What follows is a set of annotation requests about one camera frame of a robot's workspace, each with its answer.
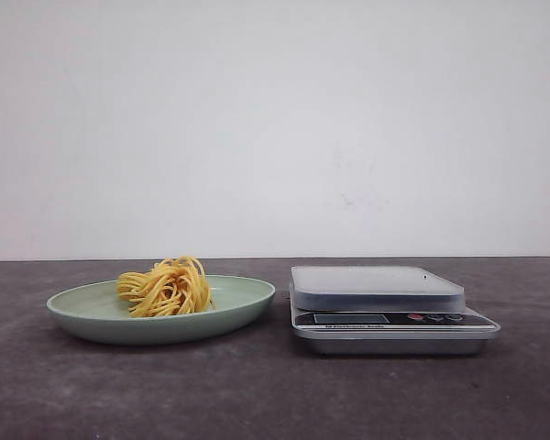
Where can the yellow vermicelli bundle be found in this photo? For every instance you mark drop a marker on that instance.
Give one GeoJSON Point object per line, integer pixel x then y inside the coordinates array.
{"type": "Point", "coordinates": [173, 286]}

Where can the silver electronic kitchen scale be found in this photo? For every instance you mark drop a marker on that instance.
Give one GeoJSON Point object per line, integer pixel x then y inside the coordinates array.
{"type": "Point", "coordinates": [384, 310]}

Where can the light green plate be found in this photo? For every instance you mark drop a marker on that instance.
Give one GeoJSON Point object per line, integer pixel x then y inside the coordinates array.
{"type": "Point", "coordinates": [95, 312]}

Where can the dark grey table mat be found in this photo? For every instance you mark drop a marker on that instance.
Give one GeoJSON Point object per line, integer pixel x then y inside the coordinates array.
{"type": "Point", "coordinates": [260, 382]}

